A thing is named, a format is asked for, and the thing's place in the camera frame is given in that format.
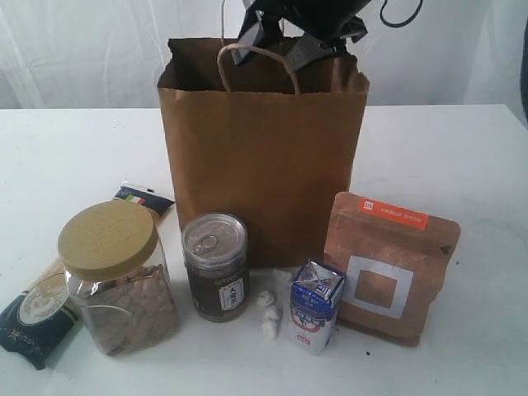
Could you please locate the blue white milk carton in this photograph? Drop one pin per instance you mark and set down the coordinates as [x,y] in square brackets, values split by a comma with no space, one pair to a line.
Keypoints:
[315,295]

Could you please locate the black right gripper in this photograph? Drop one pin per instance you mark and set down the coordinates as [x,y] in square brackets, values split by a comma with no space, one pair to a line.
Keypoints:
[326,23]

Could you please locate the spaghetti packet dark blue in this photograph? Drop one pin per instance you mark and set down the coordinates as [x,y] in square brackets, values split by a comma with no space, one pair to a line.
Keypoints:
[37,320]

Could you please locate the clear nut jar gold lid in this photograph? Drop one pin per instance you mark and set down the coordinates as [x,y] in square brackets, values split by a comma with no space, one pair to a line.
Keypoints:
[116,275]

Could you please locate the brown kraft pouch orange label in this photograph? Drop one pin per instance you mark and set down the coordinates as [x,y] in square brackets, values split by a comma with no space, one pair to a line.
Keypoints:
[395,263]

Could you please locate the large brown paper bag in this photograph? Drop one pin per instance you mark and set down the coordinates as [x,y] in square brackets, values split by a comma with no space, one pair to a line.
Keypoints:
[261,141]

